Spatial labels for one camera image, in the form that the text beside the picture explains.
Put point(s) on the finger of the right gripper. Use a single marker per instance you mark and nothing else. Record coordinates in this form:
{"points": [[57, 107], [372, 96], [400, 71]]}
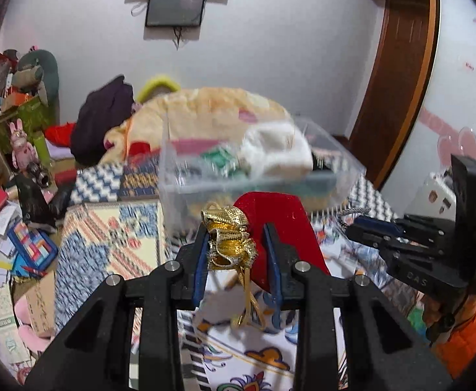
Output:
{"points": [[372, 232]]}

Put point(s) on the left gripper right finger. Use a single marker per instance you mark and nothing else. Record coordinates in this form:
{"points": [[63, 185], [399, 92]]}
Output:
{"points": [[280, 260]]}

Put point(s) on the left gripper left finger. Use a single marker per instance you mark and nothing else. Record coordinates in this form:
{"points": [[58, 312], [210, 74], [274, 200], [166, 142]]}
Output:
{"points": [[201, 248]]}

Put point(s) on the red velvet pouch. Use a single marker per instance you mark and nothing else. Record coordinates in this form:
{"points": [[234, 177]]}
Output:
{"points": [[292, 225]]}

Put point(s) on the green knit sock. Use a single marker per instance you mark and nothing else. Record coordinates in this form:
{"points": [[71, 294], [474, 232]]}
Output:
{"points": [[223, 159]]}

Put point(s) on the white drawstring pouch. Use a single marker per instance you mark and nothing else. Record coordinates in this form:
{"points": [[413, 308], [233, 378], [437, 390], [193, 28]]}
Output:
{"points": [[275, 149]]}

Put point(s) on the black patterned knit garment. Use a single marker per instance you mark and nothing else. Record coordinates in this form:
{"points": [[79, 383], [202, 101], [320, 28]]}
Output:
{"points": [[324, 159]]}

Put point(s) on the right hand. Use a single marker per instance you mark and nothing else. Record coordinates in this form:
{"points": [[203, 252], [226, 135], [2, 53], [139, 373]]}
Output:
{"points": [[441, 319]]}

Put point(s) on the clear plastic storage bin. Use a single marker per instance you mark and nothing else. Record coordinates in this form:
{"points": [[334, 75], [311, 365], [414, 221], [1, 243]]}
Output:
{"points": [[187, 183]]}

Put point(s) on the patterned patchwork bed cover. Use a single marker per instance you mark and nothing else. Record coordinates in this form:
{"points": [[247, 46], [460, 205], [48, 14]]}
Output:
{"points": [[102, 236]]}

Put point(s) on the brown wooden door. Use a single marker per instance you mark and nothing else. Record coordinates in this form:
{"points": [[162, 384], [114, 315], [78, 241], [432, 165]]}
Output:
{"points": [[396, 86]]}

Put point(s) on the beige fleece blanket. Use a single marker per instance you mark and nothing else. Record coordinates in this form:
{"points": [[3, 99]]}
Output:
{"points": [[217, 113]]}

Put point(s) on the colourful block puzzle tray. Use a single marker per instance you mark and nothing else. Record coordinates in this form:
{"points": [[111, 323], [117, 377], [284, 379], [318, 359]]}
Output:
{"points": [[36, 249]]}

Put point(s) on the black plastic bag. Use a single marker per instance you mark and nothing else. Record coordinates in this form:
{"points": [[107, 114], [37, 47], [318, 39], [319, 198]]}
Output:
{"points": [[37, 213]]}

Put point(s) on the dark purple garment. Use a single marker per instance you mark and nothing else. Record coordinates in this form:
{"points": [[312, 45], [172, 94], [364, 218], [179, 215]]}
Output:
{"points": [[105, 108]]}

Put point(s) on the yellow plush arc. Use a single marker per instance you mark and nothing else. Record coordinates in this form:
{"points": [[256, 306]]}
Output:
{"points": [[158, 84]]}

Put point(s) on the pink rabbit toy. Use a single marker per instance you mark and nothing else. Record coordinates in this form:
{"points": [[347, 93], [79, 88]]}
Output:
{"points": [[23, 152]]}

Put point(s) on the green cardboard box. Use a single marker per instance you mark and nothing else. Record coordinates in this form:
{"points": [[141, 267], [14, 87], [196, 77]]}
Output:
{"points": [[35, 116]]}

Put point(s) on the grey green plush toy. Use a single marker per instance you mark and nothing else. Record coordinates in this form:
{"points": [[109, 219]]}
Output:
{"points": [[38, 71]]}

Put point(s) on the pink heart wall stickers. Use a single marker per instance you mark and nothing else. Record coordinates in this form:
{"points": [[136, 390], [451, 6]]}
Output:
{"points": [[450, 141]]}

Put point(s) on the small black wall monitor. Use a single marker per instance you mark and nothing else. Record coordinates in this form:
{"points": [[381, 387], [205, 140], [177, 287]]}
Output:
{"points": [[174, 13]]}

